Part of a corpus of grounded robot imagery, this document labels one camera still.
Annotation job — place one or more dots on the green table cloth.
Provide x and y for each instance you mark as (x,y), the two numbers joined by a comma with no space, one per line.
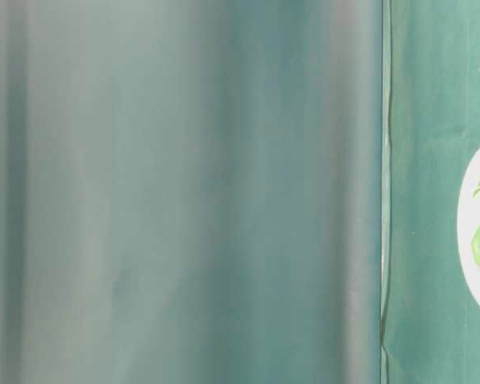
(430,321)

